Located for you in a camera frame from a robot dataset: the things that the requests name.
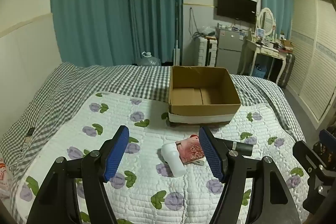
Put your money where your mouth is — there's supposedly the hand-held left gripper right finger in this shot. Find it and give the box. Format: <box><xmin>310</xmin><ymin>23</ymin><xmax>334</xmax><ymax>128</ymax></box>
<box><xmin>198</xmin><ymin>126</ymin><xmax>302</xmax><ymax>224</ymax></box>

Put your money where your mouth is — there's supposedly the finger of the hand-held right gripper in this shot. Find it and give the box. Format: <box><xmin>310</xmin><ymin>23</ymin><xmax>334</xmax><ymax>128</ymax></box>
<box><xmin>318</xmin><ymin>129</ymin><xmax>336</xmax><ymax>161</ymax></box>
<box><xmin>292</xmin><ymin>140</ymin><xmax>336</xmax><ymax>214</ymax></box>

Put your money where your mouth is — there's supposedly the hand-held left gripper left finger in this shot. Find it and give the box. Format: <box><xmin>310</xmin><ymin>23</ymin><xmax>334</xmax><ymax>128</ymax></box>
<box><xmin>26</xmin><ymin>125</ymin><xmax>130</xmax><ymax>224</ymax></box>

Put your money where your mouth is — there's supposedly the black cylindrical flashlight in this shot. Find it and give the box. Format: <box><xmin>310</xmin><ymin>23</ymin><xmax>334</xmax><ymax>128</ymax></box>
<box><xmin>216</xmin><ymin>138</ymin><xmax>253</xmax><ymax>157</ymax></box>

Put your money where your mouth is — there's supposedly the white plastic bottle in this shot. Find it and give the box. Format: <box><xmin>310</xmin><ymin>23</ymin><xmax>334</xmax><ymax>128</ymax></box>
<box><xmin>161</xmin><ymin>143</ymin><xmax>185</xmax><ymax>178</ymax></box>

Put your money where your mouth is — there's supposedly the cardboard box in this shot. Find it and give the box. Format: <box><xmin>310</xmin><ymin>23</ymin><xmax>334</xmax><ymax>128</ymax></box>
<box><xmin>168</xmin><ymin>66</ymin><xmax>242</xmax><ymax>128</ymax></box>

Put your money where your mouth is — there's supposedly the red patterned packet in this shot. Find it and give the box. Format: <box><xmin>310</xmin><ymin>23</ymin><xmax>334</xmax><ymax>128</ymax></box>
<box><xmin>175</xmin><ymin>135</ymin><xmax>206</xmax><ymax>165</ymax></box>

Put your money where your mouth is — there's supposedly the white floral quilt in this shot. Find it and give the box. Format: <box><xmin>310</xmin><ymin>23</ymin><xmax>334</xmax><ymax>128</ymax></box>
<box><xmin>14</xmin><ymin>91</ymin><xmax>311</xmax><ymax>224</ymax></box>

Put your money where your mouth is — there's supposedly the dark suitcase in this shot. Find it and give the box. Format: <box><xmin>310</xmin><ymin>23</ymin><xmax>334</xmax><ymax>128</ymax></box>
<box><xmin>278</xmin><ymin>52</ymin><xmax>296</xmax><ymax>88</ymax></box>

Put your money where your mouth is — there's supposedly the grey checked blanket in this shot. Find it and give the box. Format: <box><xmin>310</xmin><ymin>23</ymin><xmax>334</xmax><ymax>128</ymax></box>
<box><xmin>0</xmin><ymin>62</ymin><xmax>306</xmax><ymax>180</ymax></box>

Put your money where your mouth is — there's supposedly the white louvred wardrobe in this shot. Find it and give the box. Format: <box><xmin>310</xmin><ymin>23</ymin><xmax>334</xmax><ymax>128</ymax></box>
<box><xmin>286</xmin><ymin>0</ymin><xmax>336</xmax><ymax>122</ymax></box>

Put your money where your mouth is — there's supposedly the black remote control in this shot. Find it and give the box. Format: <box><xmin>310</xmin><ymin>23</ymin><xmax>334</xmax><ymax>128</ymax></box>
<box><xmin>21</xmin><ymin>127</ymin><xmax>35</xmax><ymax>152</ymax></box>

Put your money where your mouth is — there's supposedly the blue basket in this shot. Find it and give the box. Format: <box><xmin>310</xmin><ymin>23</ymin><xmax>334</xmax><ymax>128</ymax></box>
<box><xmin>252</xmin><ymin>63</ymin><xmax>267</xmax><ymax>79</ymax></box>

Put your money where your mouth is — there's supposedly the clear water jug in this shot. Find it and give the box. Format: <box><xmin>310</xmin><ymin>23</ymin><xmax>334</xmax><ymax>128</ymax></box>
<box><xmin>138</xmin><ymin>51</ymin><xmax>161</xmax><ymax>66</ymax></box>

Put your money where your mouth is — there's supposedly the grey fridge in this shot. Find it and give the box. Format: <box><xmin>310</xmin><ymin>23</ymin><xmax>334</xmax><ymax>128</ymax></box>
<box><xmin>215</xmin><ymin>27</ymin><xmax>246</xmax><ymax>75</ymax></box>

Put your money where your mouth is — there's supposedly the white suitcase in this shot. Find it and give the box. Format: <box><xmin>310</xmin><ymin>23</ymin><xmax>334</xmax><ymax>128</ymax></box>
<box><xmin>197</xmin><ymin>36</ymin><xmax>218</xmax><ymax>67</ymax></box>

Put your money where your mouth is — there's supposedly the white flat mop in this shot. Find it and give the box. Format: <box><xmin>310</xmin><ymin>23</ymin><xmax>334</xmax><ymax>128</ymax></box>
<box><xmin>172</xmin><ymin>2</ymin><xmax>181</xmax><ymax>66</ymax></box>

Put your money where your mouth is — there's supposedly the white dressing table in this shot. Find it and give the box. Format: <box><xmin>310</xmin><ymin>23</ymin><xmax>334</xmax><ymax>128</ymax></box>
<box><xmin>239</xmin><ymin>39</ymin><xmax>288</xmax><ymax>88</ymax></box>

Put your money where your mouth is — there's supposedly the white pillow with orange print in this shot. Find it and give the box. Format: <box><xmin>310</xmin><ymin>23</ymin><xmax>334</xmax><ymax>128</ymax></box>
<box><xmin>0</xmin><ymin>157</ymin><xmax>13</xmax><ymax>201</ymax></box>

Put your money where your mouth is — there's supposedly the clear plastic bag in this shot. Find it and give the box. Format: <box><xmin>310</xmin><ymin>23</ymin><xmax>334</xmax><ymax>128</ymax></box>
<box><xmin>199</xmin><ymin>26</ymin><xmax>217</xmax><ymax>38</ymax></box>

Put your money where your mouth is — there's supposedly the white oval mirror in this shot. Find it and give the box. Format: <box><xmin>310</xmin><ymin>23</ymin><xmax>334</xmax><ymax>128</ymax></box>
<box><xmin>257</xmin><ymin>7</ymin><xmax>277</xmax><ymax>37</ymax></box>

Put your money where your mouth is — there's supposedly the wide teal curtain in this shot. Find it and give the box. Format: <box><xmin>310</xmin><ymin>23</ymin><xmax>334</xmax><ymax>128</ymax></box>
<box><xmin>50</xmin><ymin>0</ymin><xmax>183</xmax><ymax>67</ymax></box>

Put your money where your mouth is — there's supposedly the hanging wall cable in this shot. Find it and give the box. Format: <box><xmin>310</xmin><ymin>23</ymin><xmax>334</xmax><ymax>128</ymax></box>
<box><xmin>189</xmin><ymin>7</ymin><xmax>201</xmax><ymax>39</ymax></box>

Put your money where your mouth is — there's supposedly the black wall television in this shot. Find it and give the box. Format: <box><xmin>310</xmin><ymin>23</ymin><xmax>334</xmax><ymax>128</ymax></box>
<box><xmin>217</xmin><ymin>0</ymin><xmax>257</xmax><ymax>24</ymax></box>

